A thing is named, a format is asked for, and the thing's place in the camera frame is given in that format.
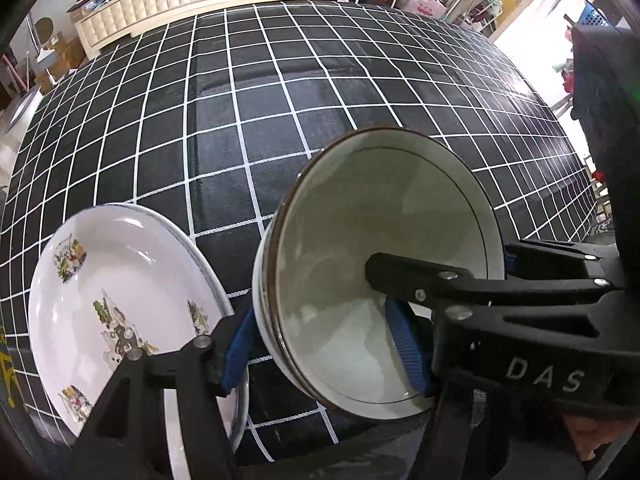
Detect cardboard boxes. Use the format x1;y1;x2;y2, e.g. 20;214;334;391
35;32;86;93

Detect person's right hand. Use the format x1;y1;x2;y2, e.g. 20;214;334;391
562;407;640;463

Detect black white checkered tablecloth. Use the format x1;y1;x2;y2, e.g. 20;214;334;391
0;2;598;466

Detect white round container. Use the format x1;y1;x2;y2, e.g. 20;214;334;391
0;85;46;133

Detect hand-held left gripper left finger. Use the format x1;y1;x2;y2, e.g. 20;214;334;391
70;305;257;480

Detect pink bag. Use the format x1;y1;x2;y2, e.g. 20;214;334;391
402;0;448;20

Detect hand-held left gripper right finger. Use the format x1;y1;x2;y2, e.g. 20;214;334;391
385;299;586;480

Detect white plate with pink flowers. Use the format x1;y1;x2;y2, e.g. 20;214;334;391
117;202;251;480

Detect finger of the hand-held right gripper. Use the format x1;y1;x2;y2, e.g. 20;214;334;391
366;253;640;413
504;241;623;280

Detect small white bowl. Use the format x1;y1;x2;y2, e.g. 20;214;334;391
261;210;361;421
251;220;321;406

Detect blue plastic basket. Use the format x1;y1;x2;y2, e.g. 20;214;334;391
575;0;613;28

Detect grey cloth with yellow print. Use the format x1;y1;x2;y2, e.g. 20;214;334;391
0;320;31;411

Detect white plate with cartoon print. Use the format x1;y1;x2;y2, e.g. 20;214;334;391
27;205;226;438

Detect patterned bowl with brown rim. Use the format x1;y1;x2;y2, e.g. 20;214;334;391
272;127;507;423

